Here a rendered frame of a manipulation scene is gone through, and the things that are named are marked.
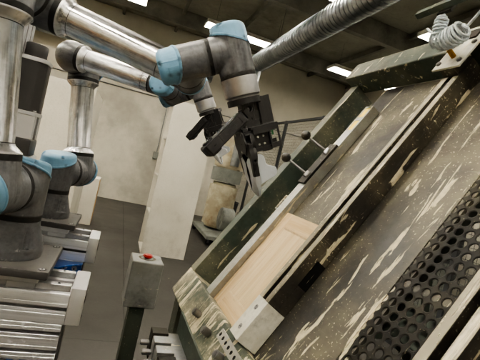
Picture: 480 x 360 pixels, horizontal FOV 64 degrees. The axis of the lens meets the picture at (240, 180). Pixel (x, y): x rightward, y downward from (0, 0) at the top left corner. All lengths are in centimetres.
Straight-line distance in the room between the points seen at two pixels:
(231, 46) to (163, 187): 434
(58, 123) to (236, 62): 285
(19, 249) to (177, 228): 425
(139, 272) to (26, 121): 67
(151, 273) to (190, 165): 364
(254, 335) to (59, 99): 285
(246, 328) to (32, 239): 57
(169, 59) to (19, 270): 55
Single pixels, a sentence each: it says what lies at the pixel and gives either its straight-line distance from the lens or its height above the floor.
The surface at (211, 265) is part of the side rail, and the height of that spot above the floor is 94.
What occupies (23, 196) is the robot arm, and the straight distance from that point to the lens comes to 92.
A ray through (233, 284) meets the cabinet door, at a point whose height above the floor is 96.
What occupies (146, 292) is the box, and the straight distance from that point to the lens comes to 156.
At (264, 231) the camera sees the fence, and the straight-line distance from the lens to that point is 141.
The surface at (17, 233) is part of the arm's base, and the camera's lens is 100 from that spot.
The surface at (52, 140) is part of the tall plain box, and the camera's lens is 355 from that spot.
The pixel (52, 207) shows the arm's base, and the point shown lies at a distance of 147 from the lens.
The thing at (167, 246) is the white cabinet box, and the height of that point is 16.
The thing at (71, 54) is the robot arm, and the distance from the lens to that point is 151.
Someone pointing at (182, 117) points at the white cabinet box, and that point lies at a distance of 507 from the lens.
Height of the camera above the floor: 135
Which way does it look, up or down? 1 degrees down
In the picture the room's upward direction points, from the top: 13 degrees clockwise
